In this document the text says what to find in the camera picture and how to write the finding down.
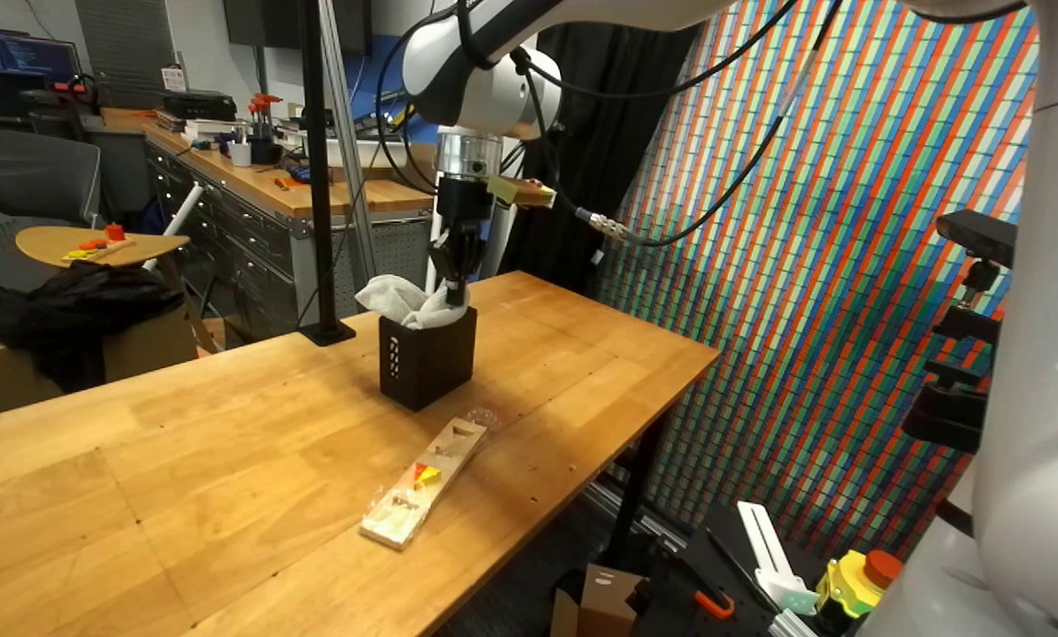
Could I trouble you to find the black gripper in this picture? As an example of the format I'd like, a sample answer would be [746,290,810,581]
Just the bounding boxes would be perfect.
[432,174,498,308]

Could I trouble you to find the white terry towel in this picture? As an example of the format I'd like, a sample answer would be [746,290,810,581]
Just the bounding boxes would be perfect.
[351,272,475,332]

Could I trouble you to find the black perforated box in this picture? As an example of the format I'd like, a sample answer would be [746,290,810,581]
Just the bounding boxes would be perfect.
[373,302,480,413]

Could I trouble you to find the brown cardboard box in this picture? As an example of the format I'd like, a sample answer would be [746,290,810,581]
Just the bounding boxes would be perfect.
[548,564,654,637]

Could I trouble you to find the black vertical pole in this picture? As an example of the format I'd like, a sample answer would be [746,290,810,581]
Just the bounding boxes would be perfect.
[297,0,360,349]

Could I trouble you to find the wooden shape puzzle board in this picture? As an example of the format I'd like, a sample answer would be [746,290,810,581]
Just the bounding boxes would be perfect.
[357,410,491,552]

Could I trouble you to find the wooden top workbench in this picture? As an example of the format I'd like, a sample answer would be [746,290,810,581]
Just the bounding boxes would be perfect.
[142,121,435,339]

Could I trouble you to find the multicolour striped curtain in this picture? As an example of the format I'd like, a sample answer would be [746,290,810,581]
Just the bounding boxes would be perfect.
[594,0,1042,558]

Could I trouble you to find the orange toy pieces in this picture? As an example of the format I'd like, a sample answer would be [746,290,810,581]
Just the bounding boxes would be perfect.
[63,223,132,262]

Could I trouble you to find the round wooden stool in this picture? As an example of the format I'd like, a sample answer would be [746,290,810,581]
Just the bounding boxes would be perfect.
[10,223,191,272]

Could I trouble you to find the black bag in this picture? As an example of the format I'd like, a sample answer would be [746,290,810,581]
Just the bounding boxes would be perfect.
[0,262,187,394]

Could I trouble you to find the dark grey office chair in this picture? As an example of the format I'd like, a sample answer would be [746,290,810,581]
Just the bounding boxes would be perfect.
[0,125,105,310]

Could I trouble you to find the lit computer monitor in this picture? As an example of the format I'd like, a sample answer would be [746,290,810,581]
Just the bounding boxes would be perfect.
[0,26,82,83]

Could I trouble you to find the yellow red emergency stop button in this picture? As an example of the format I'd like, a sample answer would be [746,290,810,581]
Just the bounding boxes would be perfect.
[813,546,909,623]

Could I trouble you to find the yellow wrist camera bar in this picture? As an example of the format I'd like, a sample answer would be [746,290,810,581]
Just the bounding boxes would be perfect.
[485,174,557,211]

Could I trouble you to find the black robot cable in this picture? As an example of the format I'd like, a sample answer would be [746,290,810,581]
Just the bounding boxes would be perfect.
[514,0,849,251]

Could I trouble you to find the grey metal post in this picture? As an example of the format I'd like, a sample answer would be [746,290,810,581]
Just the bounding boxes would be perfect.
[310,0,385,288]

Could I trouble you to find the orange handled tool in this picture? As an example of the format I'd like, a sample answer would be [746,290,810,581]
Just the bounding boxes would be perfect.
[688,583,740,625]

